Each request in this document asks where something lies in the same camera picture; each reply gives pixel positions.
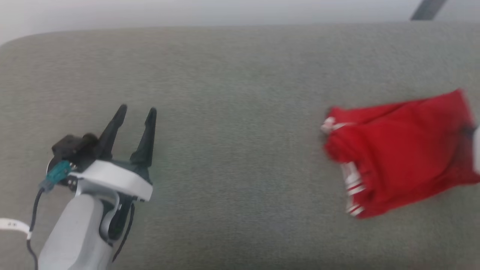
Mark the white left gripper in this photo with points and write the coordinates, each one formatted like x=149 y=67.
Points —
x=112 y=178

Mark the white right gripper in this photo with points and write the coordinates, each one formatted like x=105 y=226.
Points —
x=477 y=150

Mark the red garment with white trim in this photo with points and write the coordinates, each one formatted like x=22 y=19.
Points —
x=405 y=150

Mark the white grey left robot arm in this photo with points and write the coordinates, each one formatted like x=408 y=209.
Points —
x=75 y=236

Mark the grey fabric sofa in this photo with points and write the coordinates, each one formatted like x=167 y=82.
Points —
x=232 y=131

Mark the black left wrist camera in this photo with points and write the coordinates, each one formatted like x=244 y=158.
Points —
x=71 y=148

